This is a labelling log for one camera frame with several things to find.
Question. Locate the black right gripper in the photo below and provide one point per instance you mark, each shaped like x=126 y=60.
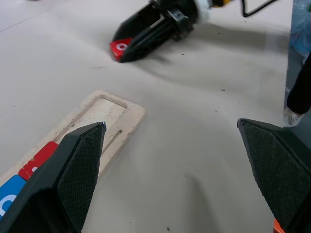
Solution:
x=181 y=21

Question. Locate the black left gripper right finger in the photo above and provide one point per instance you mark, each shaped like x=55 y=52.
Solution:
x=274 y=167

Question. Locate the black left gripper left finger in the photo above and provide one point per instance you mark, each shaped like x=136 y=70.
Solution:
x=73 y=174

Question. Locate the red letter O block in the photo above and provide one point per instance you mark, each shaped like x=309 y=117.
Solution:
x=119 y=49

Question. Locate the orange letter block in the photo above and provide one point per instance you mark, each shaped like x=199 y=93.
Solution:
x=277 y=225

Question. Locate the blue letter block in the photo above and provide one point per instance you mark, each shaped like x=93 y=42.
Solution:
x=8 y=194

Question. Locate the wooden letter tray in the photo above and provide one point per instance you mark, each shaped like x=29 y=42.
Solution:
x=107 y=114

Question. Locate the white shoe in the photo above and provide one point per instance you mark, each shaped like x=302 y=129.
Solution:
x=291 y=117

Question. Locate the person's black trouser leg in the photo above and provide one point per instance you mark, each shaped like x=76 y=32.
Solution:
x=301 y=87

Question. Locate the blue plastic bag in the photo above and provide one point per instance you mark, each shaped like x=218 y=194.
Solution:
x=301 y=26

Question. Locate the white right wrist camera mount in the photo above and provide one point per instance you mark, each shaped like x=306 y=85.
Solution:
x=202 y=11

